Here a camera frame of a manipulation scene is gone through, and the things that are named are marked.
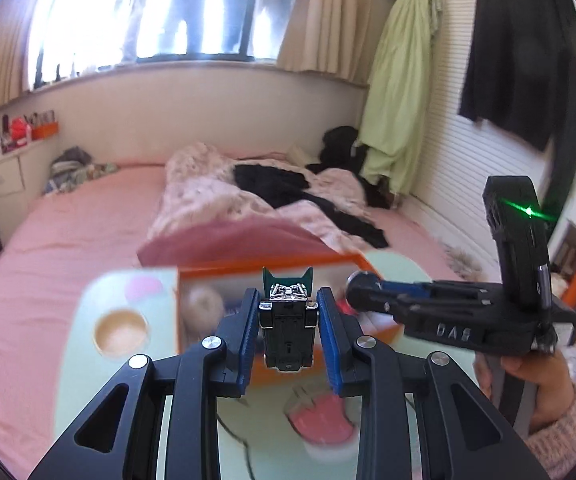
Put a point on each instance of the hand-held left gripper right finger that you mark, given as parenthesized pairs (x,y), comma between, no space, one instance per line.
(332,355)

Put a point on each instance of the black clothes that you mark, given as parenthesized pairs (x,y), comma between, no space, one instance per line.
(268,185)

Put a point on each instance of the black hanging garment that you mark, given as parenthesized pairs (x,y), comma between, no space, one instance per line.
(513,60)

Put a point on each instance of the person's right hand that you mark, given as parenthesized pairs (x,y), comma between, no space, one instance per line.
(548,385)

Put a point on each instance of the pink bed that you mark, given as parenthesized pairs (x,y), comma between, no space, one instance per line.
(67,240)

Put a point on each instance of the black and chrome gadget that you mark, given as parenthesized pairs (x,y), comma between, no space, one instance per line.
(288,330)

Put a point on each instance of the pink floral quilt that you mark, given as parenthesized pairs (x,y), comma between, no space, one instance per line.
(192,185)

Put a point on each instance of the orange organizer box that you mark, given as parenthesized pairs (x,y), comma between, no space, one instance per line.
(45,131)

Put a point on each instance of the red container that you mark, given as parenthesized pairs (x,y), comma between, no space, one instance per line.
(20,127)

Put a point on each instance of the mint green desktop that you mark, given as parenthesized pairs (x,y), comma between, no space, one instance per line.
(117,400)

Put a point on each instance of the light green hanging garment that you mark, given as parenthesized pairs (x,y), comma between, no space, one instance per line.
(398,85)

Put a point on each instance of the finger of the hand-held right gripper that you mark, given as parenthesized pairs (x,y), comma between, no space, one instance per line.
(403,287)
(418,306)

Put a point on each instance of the orange cardboard box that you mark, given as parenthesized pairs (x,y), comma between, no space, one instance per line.
(338,260)

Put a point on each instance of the person's right forearm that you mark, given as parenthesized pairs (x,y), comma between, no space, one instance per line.
(568,445)

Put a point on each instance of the pile of folded clothes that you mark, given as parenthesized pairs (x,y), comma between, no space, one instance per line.
(72,165)

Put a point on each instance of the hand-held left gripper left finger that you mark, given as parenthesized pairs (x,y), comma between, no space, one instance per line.
(248,350)

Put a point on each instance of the round cream plush toy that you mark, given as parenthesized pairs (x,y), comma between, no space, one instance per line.
(202,307)

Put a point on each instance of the white drawer cabinet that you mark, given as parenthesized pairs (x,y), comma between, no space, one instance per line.
(2,180)

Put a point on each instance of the grey fur piece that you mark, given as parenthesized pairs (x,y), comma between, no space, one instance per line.
(463,260)

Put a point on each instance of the dark cloth bundle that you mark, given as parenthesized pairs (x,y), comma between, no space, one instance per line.
(340,142)

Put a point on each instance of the window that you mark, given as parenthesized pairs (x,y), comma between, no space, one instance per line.
(92,10)

